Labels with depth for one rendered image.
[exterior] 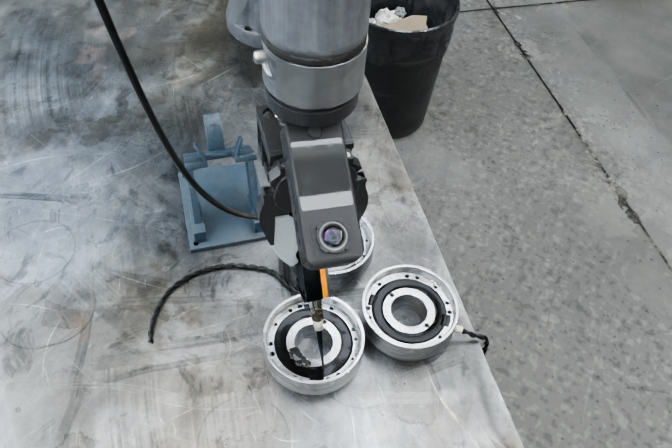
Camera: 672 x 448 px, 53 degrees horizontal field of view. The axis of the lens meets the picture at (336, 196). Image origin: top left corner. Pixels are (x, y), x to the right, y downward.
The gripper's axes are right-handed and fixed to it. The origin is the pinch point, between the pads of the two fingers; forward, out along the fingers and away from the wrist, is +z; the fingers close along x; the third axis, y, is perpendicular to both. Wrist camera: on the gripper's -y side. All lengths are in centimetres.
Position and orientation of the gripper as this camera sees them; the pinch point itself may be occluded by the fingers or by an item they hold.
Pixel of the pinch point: (310, 259)
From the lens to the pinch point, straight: 64.3
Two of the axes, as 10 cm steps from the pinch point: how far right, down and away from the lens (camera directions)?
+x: -9.6, 1.6, -2.1
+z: -0.6, 6.5, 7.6
